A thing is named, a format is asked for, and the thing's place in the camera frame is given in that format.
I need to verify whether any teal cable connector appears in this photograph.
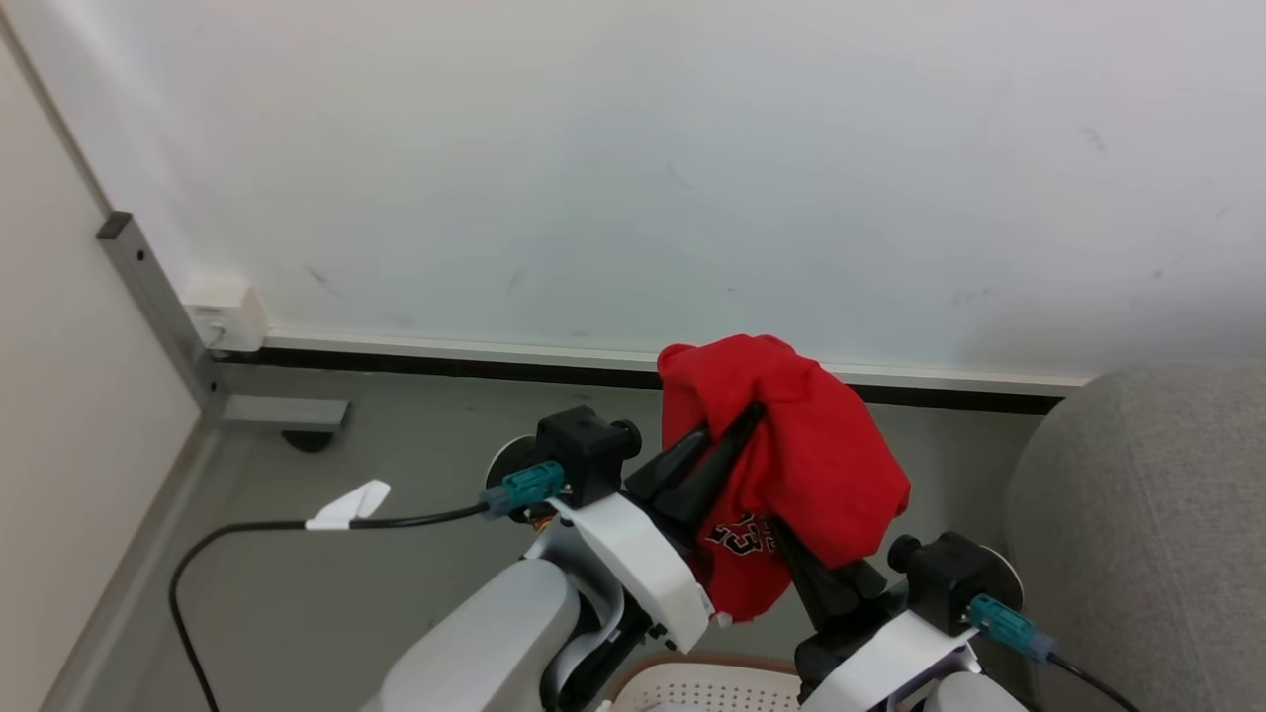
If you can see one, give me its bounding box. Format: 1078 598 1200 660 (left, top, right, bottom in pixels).
482 460 567 521
967 593 1057 664

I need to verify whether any white wall socket box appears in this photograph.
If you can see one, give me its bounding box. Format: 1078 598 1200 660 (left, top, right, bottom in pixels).
183 275 269 354

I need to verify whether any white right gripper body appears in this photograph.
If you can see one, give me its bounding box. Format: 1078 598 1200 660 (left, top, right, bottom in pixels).
796 591 980 712

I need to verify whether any white plastic laundry basket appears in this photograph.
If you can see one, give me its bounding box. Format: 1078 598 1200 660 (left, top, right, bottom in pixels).
598 653 807 712

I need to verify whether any grey fabric sofa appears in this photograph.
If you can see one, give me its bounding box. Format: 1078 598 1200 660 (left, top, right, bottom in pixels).
1004 361 1266 712

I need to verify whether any teal right cable connector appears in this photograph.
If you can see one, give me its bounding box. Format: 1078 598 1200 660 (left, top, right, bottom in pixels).
967 593 1057 664

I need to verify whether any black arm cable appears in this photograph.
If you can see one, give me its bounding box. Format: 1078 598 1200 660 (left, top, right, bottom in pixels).
1048 653 1140 712
168 502 491 712

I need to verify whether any white cable tag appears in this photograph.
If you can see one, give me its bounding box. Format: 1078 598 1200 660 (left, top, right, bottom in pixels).
305 480 392 532

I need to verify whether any red basketball jersey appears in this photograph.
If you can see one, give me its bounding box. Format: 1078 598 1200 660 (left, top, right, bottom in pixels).
657 334 912 623

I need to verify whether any white skirting board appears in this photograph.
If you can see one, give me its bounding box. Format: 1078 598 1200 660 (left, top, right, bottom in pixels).
262 330 1091 393

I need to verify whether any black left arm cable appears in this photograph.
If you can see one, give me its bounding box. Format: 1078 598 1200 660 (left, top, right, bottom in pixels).
168 502 491 712

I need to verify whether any grey metal frame profile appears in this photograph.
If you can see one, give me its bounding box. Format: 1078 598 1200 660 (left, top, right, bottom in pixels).
96 211 352 433

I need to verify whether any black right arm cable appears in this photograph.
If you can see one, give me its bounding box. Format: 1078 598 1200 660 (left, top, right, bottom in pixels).
1048 653 1140 712

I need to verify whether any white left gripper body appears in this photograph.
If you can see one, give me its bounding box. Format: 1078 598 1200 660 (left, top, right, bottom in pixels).
547 473 715 654

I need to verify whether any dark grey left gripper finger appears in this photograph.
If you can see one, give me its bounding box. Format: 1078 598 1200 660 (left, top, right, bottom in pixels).
625 425 711 501
658 400 768 540

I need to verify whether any teal left cable connector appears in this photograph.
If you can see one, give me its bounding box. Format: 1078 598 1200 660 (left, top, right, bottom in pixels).
482 460 567 521

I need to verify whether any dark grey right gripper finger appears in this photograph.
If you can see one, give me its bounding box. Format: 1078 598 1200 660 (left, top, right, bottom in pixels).
841 559 889 606
769 518 863 634

